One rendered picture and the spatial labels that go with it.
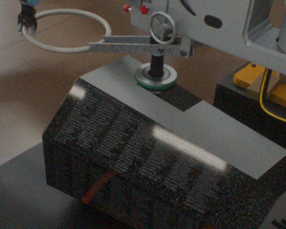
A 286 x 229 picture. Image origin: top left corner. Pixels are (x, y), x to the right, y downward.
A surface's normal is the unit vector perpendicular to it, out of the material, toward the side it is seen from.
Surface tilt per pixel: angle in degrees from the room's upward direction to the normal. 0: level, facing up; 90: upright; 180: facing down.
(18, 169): 0
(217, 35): 90
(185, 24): 90
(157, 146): 45
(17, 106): 0
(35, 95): 0
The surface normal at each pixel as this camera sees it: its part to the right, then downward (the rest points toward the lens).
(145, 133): -0.43, -0.26
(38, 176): 0.05, -0.79
